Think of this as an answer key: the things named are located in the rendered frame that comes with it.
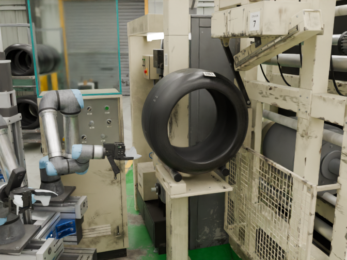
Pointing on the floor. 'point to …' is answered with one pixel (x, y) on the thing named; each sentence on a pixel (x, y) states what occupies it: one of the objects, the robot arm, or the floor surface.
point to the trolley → (28, 104)
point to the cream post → (177, 120)
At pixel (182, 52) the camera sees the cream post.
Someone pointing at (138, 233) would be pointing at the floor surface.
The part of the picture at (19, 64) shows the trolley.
